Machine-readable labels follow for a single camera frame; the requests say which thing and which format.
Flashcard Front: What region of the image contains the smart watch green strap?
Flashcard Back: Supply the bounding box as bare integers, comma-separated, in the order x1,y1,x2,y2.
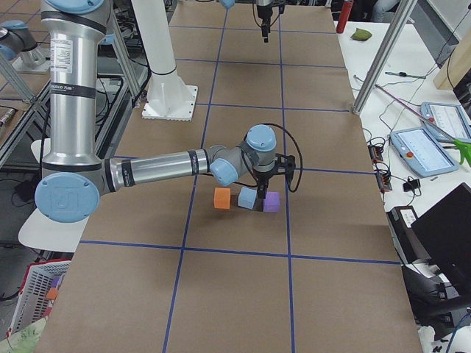
384,71,428,79

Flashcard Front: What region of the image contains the aluminium frame post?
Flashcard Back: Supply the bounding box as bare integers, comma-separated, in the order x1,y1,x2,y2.
352,0,417,115
107,1,141,108

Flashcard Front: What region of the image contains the far teach pendant tablet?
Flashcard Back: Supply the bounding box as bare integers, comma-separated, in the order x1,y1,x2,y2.
419,102,470,143

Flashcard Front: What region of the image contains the red cylinder bottle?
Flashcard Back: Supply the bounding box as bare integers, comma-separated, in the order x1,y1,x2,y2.
336,0,354,34

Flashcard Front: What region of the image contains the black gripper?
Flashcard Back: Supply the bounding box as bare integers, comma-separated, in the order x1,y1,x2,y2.
253,153,296,199
255,0,286,43

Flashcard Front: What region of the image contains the metal reacher grabber tool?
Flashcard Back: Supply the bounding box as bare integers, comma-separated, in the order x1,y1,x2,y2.
353,74,471,165

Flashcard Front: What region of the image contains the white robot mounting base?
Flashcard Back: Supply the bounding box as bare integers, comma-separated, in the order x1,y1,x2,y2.
132,0,198,121

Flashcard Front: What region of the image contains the light blue foam block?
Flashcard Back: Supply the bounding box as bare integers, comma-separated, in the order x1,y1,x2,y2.
238,187,257,210

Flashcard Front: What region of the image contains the near teach pendant tablet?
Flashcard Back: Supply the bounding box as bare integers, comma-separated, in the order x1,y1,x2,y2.
390,127,459,177

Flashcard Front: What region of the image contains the white perforated basket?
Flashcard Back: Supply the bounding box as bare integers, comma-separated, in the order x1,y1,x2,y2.
6,259,71,337

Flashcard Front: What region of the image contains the purple foam block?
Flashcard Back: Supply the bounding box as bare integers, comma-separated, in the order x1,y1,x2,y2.
263,191,280,213

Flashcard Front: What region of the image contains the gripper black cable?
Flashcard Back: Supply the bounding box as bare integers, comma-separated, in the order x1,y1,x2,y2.
235,124,304,193

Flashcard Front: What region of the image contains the teach pendant tablet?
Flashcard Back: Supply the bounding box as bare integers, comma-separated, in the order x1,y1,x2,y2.
390,127,459,177
419,102,470,143

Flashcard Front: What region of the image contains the orange foam block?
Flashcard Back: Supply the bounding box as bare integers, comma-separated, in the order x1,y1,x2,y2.
213,188,231,210

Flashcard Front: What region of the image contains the black monitor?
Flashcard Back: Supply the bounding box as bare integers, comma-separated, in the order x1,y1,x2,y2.
411,182,470,295

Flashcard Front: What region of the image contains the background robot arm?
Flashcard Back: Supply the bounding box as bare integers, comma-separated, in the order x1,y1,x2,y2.
1,20,50,74

